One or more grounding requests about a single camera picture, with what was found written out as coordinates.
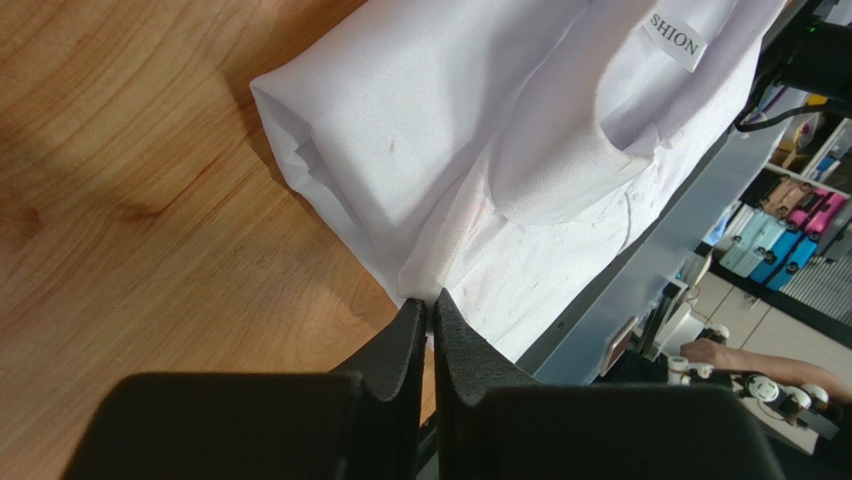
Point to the colourful suitcases in background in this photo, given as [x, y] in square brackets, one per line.
[778, 225]

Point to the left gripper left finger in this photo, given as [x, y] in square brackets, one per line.
[358, 421]

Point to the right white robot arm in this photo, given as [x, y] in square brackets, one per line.
[808, 48]

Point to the person's forearm in background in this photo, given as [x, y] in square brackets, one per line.
[785, 370]

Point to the white long sleeve shirt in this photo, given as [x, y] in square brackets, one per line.
[506, 151]

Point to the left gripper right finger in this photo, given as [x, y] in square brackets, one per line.
[494, 421]

